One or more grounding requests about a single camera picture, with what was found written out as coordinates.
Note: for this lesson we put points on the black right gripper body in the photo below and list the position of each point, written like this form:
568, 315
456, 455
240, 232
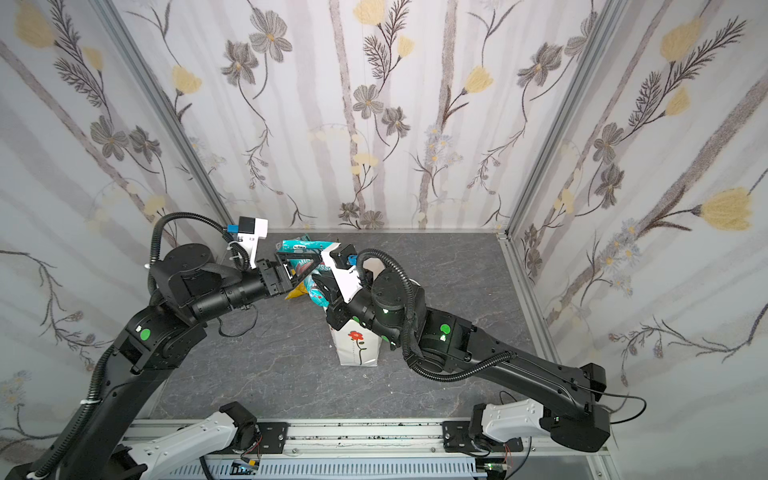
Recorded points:
335, 293

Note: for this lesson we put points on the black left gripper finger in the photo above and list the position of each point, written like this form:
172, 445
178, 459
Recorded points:
302, 271
312, 255

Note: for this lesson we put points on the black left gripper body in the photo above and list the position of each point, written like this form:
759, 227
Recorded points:
276, 279

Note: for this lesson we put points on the white paper bag red flower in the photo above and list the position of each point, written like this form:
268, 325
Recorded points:
356, 346

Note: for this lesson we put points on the yellow snack packet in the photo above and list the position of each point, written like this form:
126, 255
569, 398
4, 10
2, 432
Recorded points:
299, 291

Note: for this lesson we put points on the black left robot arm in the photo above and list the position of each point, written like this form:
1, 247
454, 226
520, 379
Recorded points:
191, 290

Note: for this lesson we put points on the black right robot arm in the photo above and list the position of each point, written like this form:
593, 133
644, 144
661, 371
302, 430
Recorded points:
443, 347

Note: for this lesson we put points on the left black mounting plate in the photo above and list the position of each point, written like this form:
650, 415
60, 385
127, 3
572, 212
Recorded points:
254, 436

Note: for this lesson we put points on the black mounting plate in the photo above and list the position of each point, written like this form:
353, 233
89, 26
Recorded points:
467, 437
254, 436

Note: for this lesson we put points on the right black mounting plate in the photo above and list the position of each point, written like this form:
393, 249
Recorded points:
467, 437

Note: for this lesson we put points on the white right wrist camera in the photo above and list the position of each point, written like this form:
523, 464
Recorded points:
337, 257

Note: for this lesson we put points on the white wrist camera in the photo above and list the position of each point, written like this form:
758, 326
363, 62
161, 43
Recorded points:
245, 238
337, 257

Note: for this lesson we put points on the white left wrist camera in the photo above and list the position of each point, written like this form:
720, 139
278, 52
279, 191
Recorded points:
245, 238

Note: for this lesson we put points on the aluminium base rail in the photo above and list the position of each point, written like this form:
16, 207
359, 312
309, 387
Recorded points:
412, 437

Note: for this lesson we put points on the white slotted cable duct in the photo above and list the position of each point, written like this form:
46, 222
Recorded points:
354, 468

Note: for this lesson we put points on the left corner aluminium post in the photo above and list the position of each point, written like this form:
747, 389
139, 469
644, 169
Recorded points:
108, 15

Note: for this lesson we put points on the corner aluminium post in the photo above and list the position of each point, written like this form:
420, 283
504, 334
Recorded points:
108, 15
595, 47

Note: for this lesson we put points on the right corner aluminium post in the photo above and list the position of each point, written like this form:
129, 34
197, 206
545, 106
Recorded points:
595, 47

